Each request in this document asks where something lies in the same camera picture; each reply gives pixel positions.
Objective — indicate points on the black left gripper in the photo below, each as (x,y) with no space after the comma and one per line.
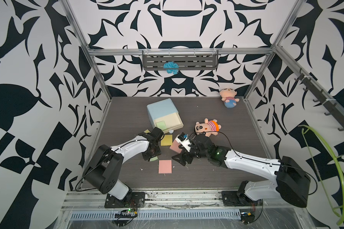
(158,151)

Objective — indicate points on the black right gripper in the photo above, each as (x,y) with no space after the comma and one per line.
(185,152)

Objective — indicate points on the pale blue drawer box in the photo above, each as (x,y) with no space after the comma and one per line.
(166,111)

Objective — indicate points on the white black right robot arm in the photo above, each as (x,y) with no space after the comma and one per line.
(283,178)

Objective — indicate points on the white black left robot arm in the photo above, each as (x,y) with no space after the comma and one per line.
(103,170)

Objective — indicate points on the pink sticky note pad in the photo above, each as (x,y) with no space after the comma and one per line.
(165,167)
(175,147)

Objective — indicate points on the plush pig doll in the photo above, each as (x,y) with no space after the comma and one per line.
(208,127)

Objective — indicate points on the plush boy doll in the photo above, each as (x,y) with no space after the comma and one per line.
(228,96)

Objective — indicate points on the teal crumpled object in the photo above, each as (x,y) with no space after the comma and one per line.
(171,68)

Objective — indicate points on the small circuit board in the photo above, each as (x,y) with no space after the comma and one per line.
(126,214)

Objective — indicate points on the small black connector box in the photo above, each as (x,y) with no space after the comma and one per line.
(247,217)

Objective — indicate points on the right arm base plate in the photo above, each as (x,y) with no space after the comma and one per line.
(237,199)

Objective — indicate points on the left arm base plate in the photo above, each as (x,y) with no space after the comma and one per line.
(132,199)

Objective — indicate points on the white slotted cable duct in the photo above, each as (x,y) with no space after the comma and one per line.
(160,214)

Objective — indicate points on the grey wall shelf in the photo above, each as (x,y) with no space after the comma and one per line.
(186,59)

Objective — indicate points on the black hook rail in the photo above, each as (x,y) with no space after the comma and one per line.
(322,97)

